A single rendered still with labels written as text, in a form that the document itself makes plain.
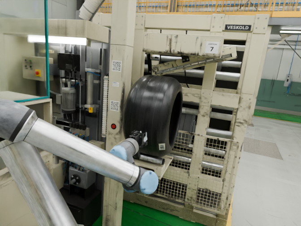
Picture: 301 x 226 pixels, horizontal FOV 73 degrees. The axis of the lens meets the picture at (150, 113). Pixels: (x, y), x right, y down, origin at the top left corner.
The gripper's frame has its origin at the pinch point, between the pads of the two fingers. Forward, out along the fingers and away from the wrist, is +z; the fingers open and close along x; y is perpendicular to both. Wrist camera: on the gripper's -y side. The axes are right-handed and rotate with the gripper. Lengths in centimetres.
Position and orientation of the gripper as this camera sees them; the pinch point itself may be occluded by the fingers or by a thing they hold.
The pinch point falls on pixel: (144, 138)
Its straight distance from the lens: 127.1
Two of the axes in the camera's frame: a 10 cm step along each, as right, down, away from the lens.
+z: 3.3, -1.8, 9.3
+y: 1.0, -9.7, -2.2
